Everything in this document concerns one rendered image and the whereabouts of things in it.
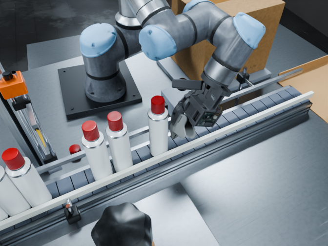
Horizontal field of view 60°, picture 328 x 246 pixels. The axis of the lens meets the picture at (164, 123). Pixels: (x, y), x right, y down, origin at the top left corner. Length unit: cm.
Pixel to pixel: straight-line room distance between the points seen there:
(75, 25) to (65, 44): 195
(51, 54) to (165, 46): 83
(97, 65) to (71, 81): 22
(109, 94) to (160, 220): 49
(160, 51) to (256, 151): 48
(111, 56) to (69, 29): 236
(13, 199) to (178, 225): 38
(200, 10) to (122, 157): 39
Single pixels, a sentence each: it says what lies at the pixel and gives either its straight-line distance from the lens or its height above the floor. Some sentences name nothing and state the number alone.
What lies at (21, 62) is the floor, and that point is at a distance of 295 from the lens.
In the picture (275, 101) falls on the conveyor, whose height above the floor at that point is 88.
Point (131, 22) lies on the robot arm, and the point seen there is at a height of 109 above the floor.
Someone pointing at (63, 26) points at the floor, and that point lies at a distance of 336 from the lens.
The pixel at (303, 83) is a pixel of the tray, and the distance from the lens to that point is 124.
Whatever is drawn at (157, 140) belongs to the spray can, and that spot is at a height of 96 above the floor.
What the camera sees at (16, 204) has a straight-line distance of 75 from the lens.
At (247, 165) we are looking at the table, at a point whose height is 83.
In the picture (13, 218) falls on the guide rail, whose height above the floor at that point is 91.
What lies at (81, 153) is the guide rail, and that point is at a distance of 75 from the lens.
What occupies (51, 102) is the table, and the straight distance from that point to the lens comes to 111.
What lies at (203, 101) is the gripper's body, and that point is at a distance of 71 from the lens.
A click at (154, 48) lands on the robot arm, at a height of 122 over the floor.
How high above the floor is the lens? 154
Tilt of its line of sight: 48 degrees down
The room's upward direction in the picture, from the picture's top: straight up
